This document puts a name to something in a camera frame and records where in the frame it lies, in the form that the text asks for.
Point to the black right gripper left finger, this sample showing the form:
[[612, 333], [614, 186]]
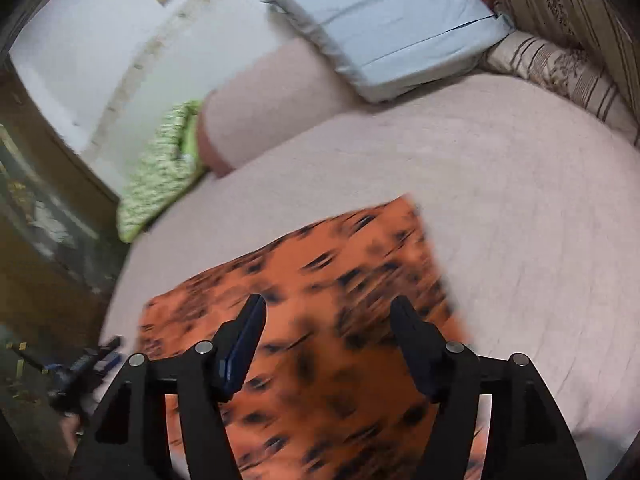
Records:
[[128, 437]]

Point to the orange black floral garment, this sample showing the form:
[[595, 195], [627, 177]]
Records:
[[328, 395]]

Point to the pink quilted bed cover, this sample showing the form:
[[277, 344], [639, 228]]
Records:
[[530, 205]]

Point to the dark wooden glass door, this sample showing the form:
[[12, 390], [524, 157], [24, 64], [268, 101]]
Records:
[[60, 255]]

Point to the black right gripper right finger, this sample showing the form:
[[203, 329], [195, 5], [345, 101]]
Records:
[[528, 437]]

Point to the green patterned pillow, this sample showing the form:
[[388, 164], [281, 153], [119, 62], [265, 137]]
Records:
[[168, 166]]

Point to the beige striped floral cushion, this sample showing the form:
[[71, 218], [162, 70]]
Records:
[[586, 51]]

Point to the light blue pillow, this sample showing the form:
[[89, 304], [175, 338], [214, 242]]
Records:
[[386, 48]]

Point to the pink brown bolster cushion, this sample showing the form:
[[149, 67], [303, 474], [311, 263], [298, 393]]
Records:
[[283, 94]]

